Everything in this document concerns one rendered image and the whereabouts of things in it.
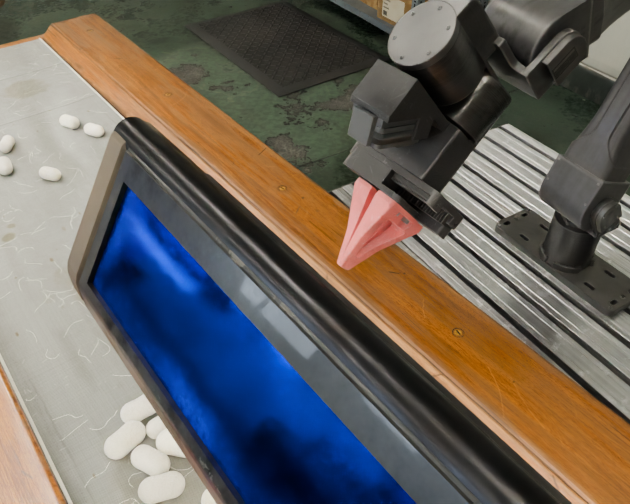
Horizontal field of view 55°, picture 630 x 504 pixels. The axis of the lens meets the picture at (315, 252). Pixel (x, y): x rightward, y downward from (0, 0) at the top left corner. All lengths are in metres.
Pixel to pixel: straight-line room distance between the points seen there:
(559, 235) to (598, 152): 0.12
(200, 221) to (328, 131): 2.18
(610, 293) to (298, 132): 1.70
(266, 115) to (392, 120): 2.04
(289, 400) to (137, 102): 0.87
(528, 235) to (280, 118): 1.69
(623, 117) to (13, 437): 0.68
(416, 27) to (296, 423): 0.38
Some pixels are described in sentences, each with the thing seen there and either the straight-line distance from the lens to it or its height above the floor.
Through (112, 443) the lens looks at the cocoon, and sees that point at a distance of 0.57.
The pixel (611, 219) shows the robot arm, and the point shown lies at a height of 0.78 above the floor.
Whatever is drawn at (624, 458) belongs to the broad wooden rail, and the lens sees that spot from 0.59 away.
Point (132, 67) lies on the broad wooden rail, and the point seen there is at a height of 0.76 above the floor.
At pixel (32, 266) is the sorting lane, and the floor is 0.74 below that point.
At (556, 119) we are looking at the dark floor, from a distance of 2.63.
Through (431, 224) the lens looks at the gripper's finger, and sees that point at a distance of 0.54.
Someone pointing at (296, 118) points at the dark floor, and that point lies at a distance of 2.46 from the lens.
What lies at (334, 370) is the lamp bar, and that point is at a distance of 0.15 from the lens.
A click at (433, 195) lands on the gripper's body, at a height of 0.94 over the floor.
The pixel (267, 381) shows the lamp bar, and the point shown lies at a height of 1.09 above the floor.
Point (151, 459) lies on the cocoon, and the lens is 0.55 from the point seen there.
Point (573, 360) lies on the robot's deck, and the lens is 0.77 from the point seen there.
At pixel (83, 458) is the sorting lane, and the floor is 0.74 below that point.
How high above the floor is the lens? 1.23
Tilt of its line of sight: 42 degrees down
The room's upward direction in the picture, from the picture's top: straight up
